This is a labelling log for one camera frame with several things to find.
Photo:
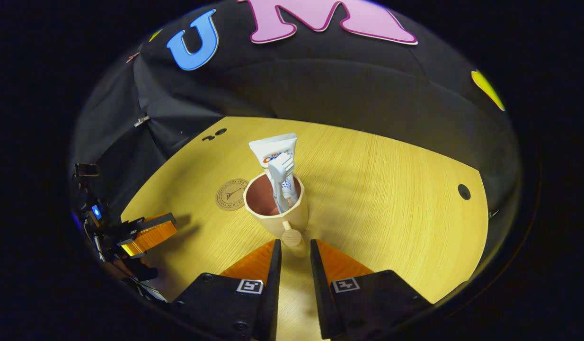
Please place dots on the beige cup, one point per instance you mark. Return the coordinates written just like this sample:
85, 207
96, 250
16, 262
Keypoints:
273, 225

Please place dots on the black round desk grommet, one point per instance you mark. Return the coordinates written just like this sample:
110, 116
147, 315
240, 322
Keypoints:
464, 192

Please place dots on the black clustered desk grommet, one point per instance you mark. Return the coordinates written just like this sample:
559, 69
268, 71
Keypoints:
215, 134

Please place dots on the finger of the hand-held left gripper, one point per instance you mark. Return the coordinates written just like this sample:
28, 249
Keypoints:
150, 237

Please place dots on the white toothpaste tube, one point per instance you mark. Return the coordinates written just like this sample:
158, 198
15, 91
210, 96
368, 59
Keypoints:
273, 146

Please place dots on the orange cloth clip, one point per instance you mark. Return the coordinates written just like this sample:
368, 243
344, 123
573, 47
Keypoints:
132, 58

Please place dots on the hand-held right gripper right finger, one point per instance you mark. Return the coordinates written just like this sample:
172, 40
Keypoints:
320, 293

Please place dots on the black backdrop cloth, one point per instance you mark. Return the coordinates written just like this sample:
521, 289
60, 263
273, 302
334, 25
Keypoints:
367, 85

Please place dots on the silver cloth clip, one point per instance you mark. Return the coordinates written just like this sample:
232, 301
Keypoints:
141, 121

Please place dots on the white toothbrush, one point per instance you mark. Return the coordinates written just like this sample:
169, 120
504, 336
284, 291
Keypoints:
278, 180

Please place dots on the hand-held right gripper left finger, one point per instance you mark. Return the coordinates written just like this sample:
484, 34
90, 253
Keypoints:
272, 293

